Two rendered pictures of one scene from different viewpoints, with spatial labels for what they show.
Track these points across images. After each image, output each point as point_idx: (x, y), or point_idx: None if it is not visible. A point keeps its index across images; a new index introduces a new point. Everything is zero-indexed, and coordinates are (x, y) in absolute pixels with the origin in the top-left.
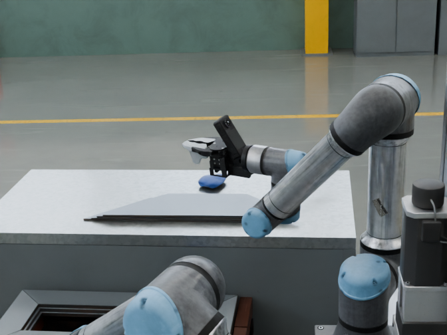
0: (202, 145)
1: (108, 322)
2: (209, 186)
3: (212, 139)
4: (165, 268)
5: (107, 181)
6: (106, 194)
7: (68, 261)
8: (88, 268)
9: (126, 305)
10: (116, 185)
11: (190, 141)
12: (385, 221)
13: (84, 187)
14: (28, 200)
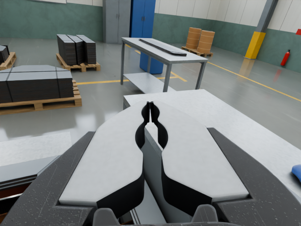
0: (118, 163)
1: None
2: (300, 180)
3: (226, 175)
4: (182, 215)
5: (227, 117)
6: (212, 124)
7: (144, 146)
8: (149, 161)
9: None
10: (228, 123)
11: (154, 110)
12: None
13: (208, 111)
14: (173, 100)
